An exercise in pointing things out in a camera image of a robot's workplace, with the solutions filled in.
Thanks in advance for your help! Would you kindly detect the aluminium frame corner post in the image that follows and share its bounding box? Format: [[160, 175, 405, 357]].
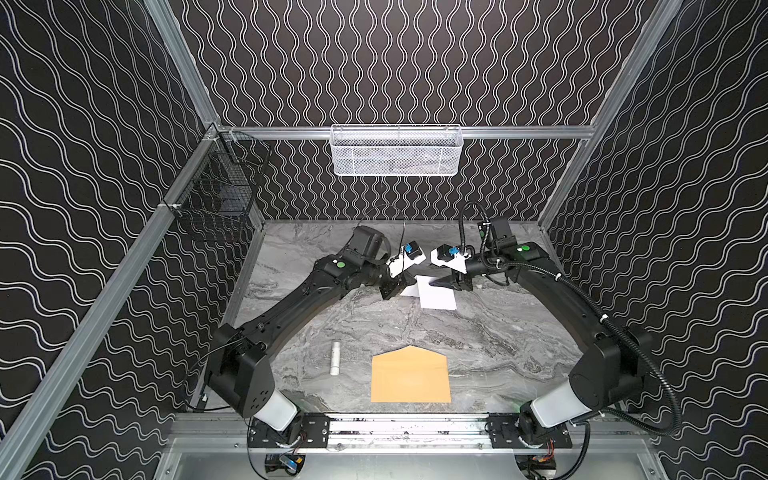
[[144, 0, 221, 127], [538, 0, 682, 233]]

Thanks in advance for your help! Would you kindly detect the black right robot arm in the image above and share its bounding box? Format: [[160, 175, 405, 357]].
[[430, 219, 649, 446]]

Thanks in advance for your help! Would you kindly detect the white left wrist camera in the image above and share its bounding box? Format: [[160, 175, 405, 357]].
[[387, 241, 427, 278]]

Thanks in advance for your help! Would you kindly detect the aluminium back crossbar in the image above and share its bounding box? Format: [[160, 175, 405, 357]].
[[222, 125, 596, 141]]

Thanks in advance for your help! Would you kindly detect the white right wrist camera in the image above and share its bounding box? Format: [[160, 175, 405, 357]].
[[430, 244, 467, 274]]

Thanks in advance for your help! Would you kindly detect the black wire basket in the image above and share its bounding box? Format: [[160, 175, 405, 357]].
[[170, 130, 274, 244]]

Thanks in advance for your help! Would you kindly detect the aluminium left side rail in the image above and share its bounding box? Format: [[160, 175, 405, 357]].
[[0, 125, 220, 480]]

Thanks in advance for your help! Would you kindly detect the white glue stick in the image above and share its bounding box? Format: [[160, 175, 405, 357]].
[[329, 341, 341, 376]]

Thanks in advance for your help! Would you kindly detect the white wire mesh basket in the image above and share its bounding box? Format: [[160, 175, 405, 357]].
[[329, 133, 464, 177]]

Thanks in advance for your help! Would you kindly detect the white paper letter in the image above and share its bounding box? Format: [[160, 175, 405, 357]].
[[400, 275, 457, 311]]

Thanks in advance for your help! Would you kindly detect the aluminium frame corner post right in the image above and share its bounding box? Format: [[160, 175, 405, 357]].
[[538, 0, 682, 233]]

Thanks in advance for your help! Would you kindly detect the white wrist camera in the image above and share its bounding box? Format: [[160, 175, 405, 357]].
[[387, 241, 427, 278], [430, 244, 467, 274]]

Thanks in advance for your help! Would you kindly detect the brown paper envelope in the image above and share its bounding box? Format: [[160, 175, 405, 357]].
[[371, 346, 452, 403]]

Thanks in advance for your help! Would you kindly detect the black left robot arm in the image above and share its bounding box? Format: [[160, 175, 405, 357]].
[[203, 226, 416, 446]]

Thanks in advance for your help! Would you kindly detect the aluminium frame corner post left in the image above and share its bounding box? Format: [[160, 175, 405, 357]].
[[144, 0, 221, 127]]

